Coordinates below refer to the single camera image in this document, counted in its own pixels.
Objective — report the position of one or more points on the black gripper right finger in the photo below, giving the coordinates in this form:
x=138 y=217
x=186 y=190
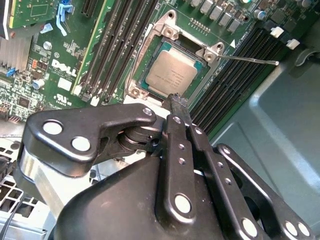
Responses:
x=211 y=156

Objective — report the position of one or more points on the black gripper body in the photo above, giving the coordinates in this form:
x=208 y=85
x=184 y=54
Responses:
x=112 y=205

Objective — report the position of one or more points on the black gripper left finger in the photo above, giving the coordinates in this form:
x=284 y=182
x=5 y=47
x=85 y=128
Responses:
x=175 y=180

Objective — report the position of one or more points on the silver CPU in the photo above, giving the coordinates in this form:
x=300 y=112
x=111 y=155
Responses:
x=172 y=72

